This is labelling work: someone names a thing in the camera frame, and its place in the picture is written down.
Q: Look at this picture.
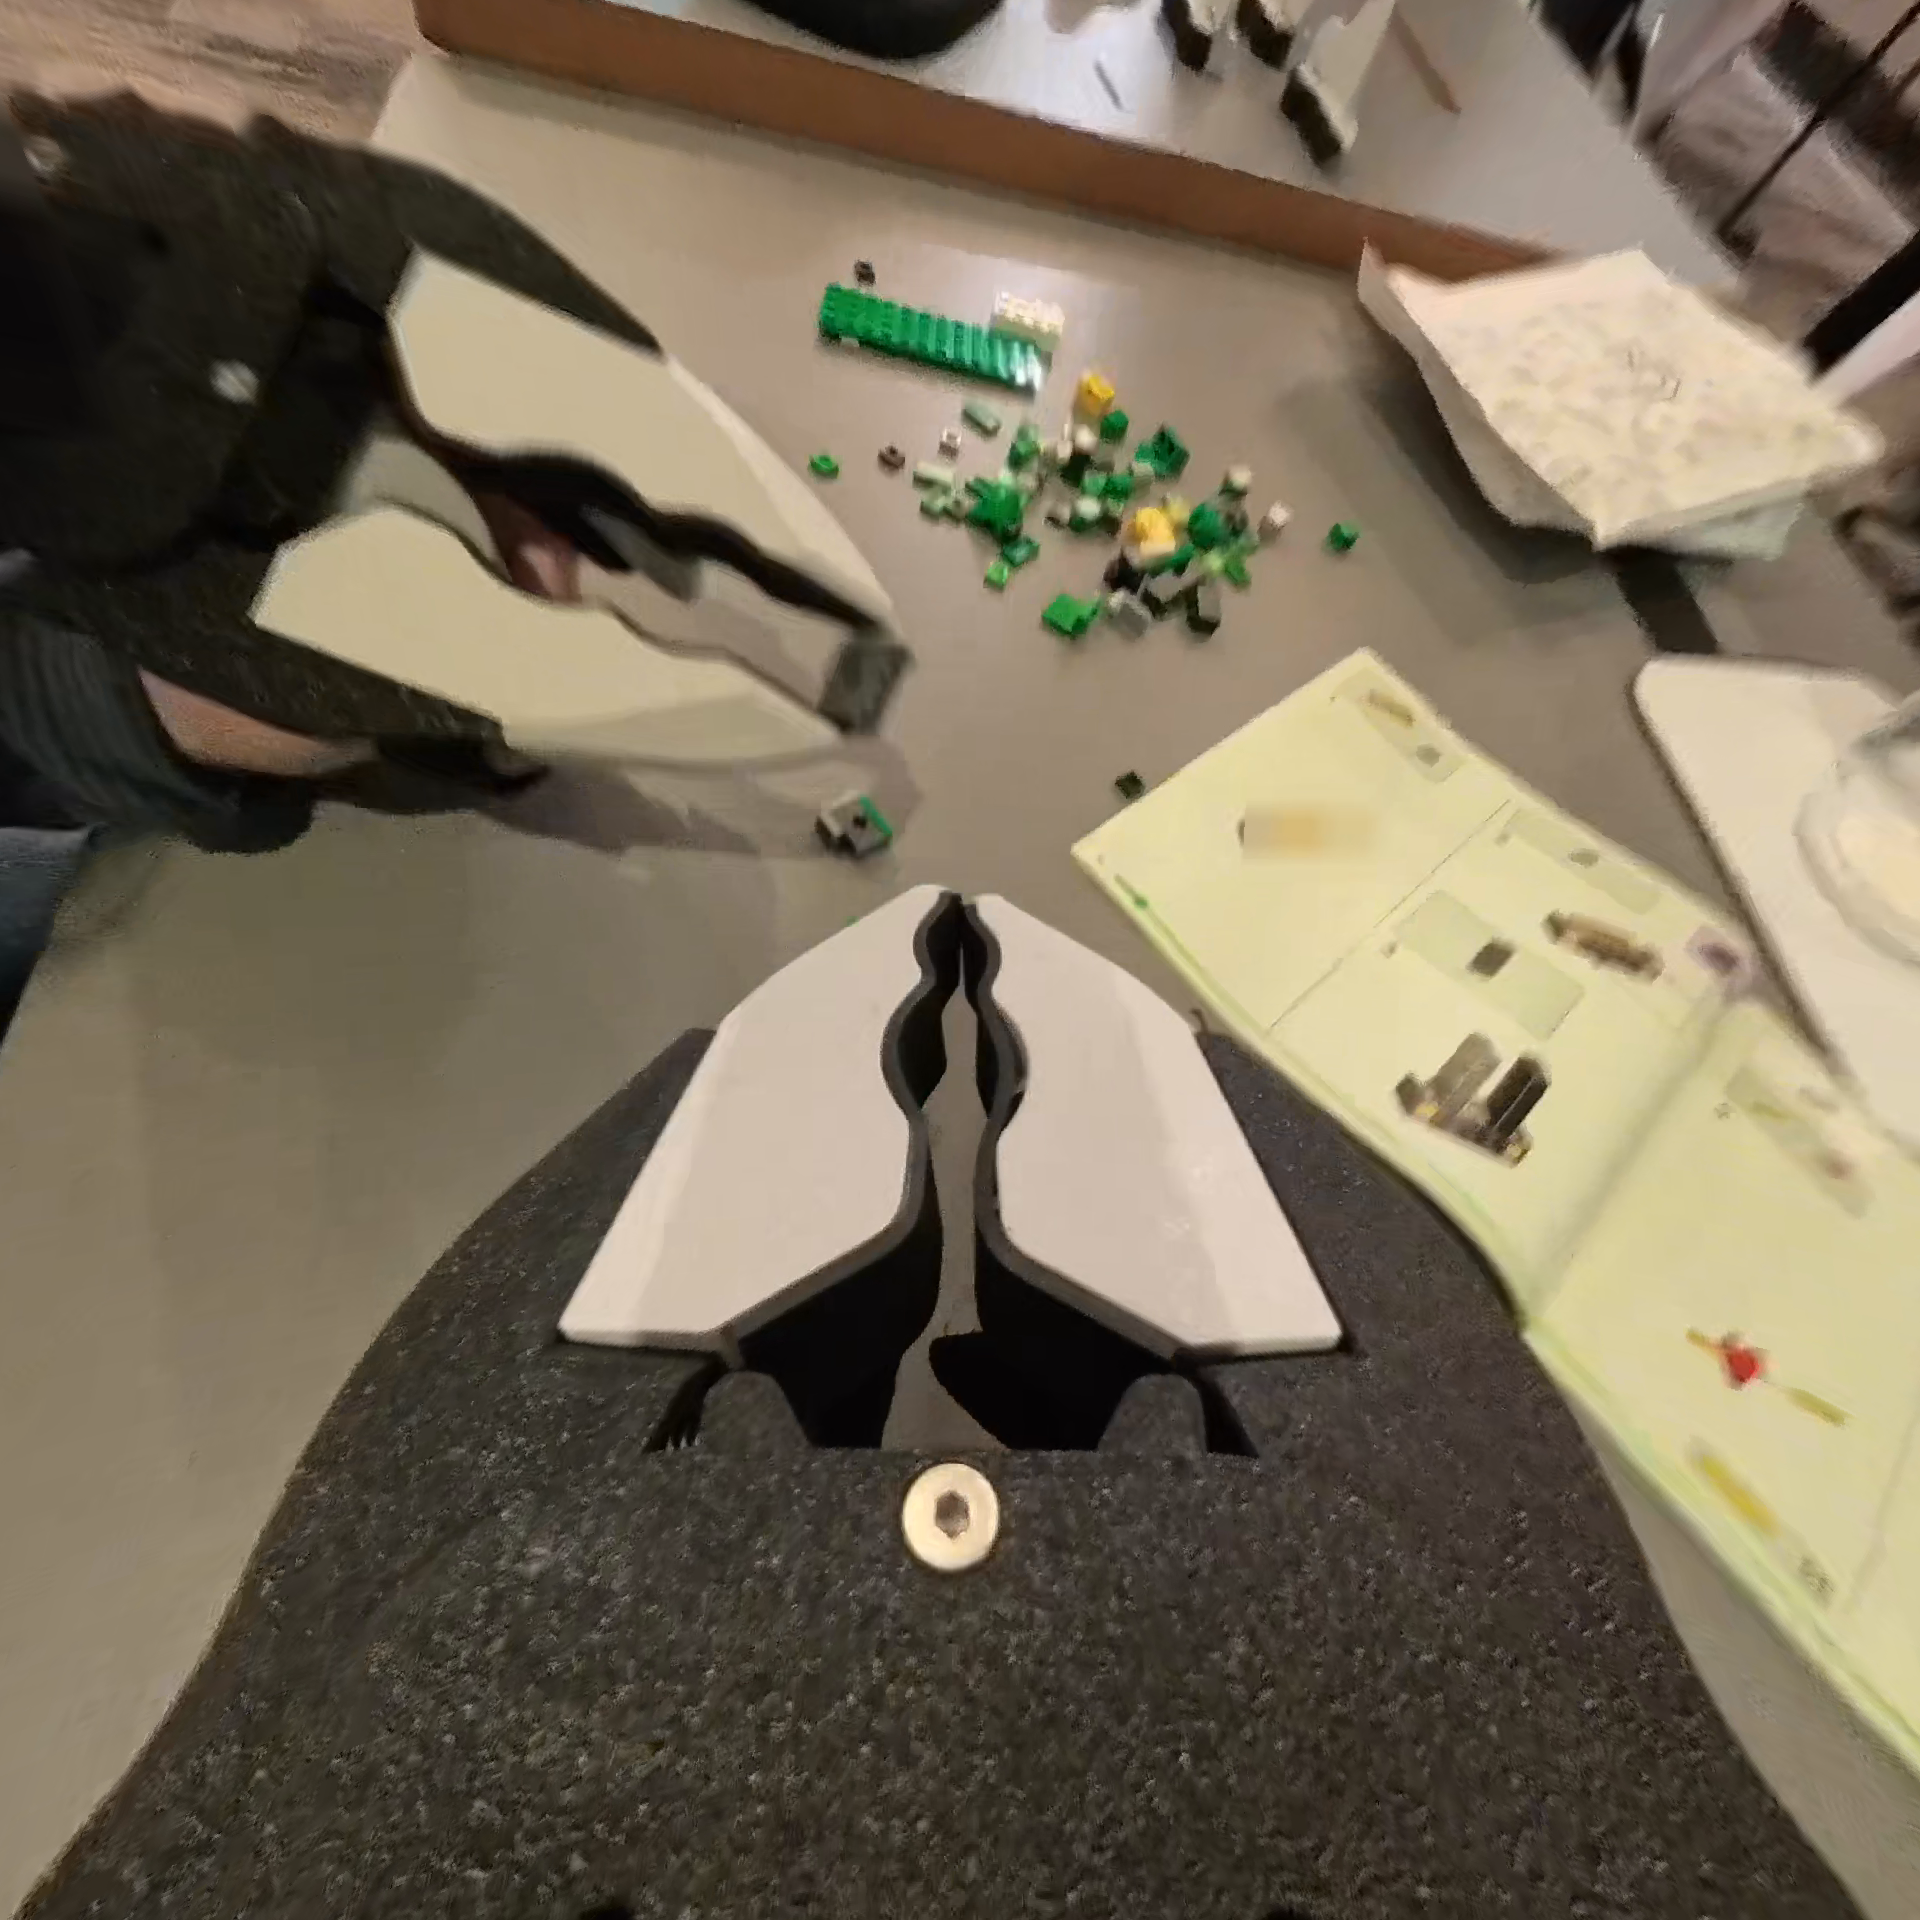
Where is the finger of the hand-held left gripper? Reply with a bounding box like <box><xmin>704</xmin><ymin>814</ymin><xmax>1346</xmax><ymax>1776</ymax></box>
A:
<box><xmin>252</xmin><ymin>502</ymin><xmax>848</xmax><ymax>774</ymax></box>
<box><xmin>381</xmin><ymin>247</ymin><xmax>902</xmax><ymax>640</ymax></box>

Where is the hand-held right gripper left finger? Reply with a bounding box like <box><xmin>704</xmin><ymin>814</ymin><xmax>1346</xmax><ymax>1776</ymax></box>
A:
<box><xmin>558</xmin><ymin>885</ymin><xmax>970</xmax><ymax>1352</ymax></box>

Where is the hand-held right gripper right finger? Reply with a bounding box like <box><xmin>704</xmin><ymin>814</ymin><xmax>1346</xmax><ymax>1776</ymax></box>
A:
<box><xmin>967</xmin><ymin>892</ymin><xmax>1343</xmax><ymax>1364</ymax></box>

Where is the grey brick with cross hole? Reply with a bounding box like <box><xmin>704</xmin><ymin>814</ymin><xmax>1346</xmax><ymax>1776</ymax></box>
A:
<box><xmin>816</xmin><ymin>621</ymin><xmax>916</xmax><ymax>735</ymax></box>

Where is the person's left forearm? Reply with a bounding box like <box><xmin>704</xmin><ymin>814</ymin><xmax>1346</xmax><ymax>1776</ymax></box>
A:
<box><xmin>0</xmin><ymin>575</ymin><xmax>325</xmax><ymax>857</ymax></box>

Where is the person's left hand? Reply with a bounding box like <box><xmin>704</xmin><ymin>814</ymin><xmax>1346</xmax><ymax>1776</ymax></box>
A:
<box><xmin>142</xmin><ymin>668</ymin><xmax>376</xmax><ymax>780</ymax></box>

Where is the long green brick plate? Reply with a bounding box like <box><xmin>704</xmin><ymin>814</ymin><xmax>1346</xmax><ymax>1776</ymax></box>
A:
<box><xmin>816</xmin><ymin>280</ymin><xmax>1052</xmax><ymax>395</ymax></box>

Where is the pile of small green bricks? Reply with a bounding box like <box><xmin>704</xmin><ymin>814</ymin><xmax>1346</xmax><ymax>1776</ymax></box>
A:
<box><xmin>908</xmin><ymin>367</ymin><xmax>1299</xmax><ymax>647</ymax></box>

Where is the person's blue jeans leg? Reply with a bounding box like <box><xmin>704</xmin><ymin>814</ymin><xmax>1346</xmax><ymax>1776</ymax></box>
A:
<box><xmin>0</xmin><ymin>822</ymin><xmax>78</xmax><ymax>1045</ymax></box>

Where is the building instruction booklet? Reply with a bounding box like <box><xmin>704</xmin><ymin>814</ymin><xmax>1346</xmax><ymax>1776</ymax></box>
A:
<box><xmin>1071</xmin><ymin>644</ymin><xmax>1920</xmax><ymax>1771</ymax></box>

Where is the white tray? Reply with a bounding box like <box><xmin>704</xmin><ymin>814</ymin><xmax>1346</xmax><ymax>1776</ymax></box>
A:
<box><xmin>1631</xmin><ymin>652</ymin><xmax>1920</xmax><ymax>1156</ymax></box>

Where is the clear plastic container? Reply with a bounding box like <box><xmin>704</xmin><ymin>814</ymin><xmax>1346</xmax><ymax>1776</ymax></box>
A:
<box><xmin>1791</xmin><ymin>703</ymin><xmax>1920</xmax><ymax>961</ymax></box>

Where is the crumpled white paper bag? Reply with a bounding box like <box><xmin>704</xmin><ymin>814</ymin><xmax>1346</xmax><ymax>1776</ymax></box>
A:
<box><xmin>1358</xmin><ymin>239</ymin><xmax>1888</xmax><ymax>552</ymax></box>

